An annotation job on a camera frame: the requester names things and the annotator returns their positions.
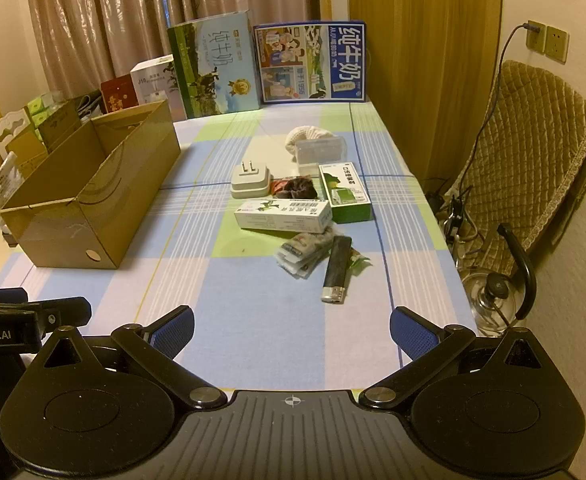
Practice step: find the crumpled clear plastic packet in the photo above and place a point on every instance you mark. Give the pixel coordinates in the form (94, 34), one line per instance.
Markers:
(2, 185)

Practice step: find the white power adapter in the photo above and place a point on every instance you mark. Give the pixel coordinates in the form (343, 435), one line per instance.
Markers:
(249, 182)

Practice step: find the beige patterned curtain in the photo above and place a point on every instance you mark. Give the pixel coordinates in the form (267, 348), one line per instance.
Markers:
(123, 10)

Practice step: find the green tissue packs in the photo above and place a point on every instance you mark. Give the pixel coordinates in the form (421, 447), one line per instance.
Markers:
(40, 110)

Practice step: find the green medicine box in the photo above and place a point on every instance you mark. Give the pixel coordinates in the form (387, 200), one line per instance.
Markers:
(345, 192)

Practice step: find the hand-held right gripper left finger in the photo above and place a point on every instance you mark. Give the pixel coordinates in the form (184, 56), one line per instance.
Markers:
(172, 331)

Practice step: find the small green wrapper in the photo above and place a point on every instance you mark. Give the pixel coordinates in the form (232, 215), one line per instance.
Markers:
(359, 259)

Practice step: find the dark brown scrunchie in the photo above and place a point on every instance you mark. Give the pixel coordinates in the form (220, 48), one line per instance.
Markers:
(302, 187)

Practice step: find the beige wall socket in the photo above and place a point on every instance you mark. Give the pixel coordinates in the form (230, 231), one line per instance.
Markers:
(557, 44)
(538, 40)

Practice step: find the brown cardboard box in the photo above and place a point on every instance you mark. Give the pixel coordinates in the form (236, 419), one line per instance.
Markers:
(103, 200)

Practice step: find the red snack packet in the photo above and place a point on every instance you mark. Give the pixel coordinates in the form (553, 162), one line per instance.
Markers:
(278, 188)

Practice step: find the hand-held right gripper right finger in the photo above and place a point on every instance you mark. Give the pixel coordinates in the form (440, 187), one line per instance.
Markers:
(413, 334)

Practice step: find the green white milk carton box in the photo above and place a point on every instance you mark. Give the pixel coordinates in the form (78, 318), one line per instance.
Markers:
(213, 70)

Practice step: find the black lighter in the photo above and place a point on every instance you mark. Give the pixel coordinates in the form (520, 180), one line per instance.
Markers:
(337, 270)

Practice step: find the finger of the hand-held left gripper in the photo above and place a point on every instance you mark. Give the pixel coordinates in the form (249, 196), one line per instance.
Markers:
(68, 312)

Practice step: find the blue illustrated milk carton box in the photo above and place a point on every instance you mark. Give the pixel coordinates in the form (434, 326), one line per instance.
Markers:
(313, 62)

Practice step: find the long white green box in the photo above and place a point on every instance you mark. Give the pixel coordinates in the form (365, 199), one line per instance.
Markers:
(283, 215)

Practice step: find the white appliance box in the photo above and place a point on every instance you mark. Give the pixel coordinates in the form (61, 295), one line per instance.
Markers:
(155, 85)

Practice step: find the wooden wardrobe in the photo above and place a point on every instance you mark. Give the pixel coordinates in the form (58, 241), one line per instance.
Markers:
(423, 60)

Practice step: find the clear plastic box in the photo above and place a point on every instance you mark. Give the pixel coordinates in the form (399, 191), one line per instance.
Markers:
(320, 155)

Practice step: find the white cutout cardboard holder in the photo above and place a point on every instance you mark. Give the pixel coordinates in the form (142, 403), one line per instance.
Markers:
(10, 127)

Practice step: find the clear packets of tissues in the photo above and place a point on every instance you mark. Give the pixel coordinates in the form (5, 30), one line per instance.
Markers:
(305, 252)

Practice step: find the white knit cloth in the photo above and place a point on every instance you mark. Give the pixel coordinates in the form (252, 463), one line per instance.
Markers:
(305, 135)

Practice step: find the quilted beige cushion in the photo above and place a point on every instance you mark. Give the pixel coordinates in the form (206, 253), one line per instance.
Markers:
(528, 150)

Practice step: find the dark red gift box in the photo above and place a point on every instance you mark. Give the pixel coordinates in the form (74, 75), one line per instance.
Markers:
(118, 94)

